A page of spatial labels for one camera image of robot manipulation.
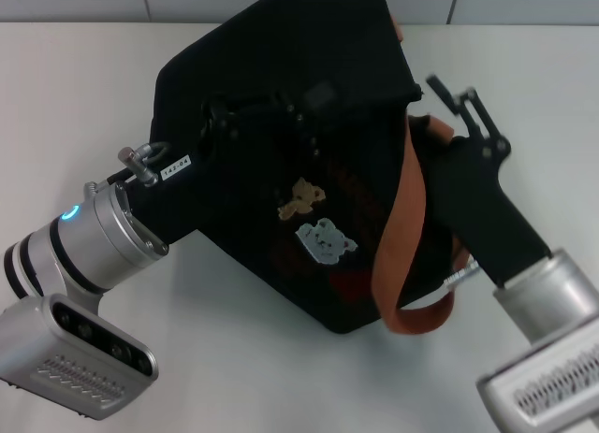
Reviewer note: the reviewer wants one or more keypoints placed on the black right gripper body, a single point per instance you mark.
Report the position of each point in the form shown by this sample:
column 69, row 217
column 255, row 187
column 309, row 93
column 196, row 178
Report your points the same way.
column 477, row 204

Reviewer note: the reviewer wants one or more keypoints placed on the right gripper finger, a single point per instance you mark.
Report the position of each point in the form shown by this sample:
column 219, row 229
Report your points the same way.
column 475, row 112

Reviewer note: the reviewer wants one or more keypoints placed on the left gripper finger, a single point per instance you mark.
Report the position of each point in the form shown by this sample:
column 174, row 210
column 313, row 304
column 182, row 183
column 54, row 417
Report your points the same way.
column 306, row 138
column 262, row 105

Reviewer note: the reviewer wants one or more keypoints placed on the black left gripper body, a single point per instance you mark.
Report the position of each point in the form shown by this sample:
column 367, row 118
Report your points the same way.
column 196, row 199

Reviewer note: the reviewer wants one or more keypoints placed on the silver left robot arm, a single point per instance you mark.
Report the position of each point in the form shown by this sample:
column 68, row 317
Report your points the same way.
column 79, row 246

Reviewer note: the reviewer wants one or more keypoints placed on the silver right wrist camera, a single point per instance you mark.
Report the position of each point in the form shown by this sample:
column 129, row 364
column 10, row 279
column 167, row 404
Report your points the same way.
column 552, row 386

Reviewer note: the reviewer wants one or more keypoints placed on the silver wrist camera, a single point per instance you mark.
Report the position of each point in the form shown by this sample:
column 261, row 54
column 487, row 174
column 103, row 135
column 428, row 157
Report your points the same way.
column 552, row 386
column 70, row 353

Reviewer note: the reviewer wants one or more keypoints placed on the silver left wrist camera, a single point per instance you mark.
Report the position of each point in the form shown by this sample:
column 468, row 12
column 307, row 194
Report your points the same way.
column 70, row 353

